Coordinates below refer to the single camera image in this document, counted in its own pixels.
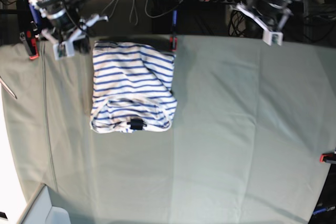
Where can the green table cloth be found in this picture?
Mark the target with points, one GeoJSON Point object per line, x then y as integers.
{"type": "Point", "coordinates": [250, 126]}

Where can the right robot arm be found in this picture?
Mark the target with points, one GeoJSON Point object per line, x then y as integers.
{"type": "Point", "coordinates": [47, 13]}

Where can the red clamp at top centre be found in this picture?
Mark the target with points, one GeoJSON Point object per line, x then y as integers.
{"type": "Point", "coordinates": [173, 43]}

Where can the metal bar at left edge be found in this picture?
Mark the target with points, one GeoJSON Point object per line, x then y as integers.
{"type": "Point", "coordinates": [6, 87]}

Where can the red clamp at right edge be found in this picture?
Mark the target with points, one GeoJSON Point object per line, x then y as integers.
{"type": "Point", "coordinates": [329, 158]}

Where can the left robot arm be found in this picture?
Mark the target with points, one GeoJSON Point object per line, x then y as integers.
{"type": "Point", "coordinates": [270, 15]}

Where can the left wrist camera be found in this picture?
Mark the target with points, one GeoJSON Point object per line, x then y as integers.
{"type": "Point", "coordinates": [272, 37]}

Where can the blue white striped t-shirt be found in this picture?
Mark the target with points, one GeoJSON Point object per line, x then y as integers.
{"type": "Point", "coordinates": [132, 85]}

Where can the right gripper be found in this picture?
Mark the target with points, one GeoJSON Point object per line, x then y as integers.
{"type": "Point", "coordinates": [70, 31]}

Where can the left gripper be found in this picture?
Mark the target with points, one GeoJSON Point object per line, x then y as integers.
{"type": "Point", "coordinates": [270, 15]}

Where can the red clamp at left corner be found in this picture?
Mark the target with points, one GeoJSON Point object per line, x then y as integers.
{"type": "Point", "coordinates": [29, 42]}

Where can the white bin at bottom left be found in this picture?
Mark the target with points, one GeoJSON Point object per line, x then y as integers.
{"type": "Point", "coordinates": [40, 210]}

